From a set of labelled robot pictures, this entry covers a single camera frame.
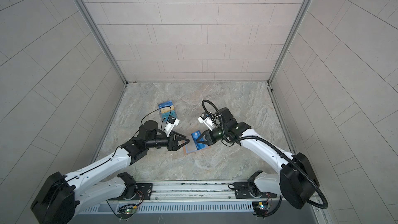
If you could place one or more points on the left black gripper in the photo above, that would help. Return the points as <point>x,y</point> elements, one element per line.
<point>172,146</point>

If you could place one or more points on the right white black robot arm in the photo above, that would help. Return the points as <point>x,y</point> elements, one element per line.
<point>294,180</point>

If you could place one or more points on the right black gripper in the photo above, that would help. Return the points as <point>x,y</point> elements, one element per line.
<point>209,138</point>

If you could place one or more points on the right green circuit board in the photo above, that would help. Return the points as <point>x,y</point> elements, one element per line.
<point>260,208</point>

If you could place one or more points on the aluminium mounting rail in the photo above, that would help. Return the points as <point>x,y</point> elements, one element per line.
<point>192,189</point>

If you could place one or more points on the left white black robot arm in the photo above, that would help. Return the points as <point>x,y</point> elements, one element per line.
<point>149,136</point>

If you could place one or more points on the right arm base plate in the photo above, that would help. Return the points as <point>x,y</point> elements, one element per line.
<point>245,190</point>

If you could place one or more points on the white ventilation grille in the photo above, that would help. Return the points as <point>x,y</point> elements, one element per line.
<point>174,207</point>

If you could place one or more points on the blue VIP card on table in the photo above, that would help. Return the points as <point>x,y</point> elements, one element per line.
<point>168,103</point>

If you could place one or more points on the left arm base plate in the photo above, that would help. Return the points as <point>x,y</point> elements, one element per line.
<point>140,192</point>

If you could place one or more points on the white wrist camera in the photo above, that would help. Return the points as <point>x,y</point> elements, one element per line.
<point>206,120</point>
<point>170,124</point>

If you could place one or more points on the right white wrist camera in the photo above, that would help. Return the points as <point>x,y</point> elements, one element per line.
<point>206,120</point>

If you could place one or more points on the teal card on table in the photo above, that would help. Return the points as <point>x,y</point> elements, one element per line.
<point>168,115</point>

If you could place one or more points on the green circuit board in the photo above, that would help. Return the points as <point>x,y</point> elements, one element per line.
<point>260,208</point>
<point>128,209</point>

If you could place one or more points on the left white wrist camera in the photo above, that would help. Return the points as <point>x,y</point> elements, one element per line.
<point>170,124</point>

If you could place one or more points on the left green circuit board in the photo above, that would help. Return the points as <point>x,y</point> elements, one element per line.
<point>128,209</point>

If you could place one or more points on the gold beige card on table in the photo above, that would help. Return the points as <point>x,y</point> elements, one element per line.
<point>167,109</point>

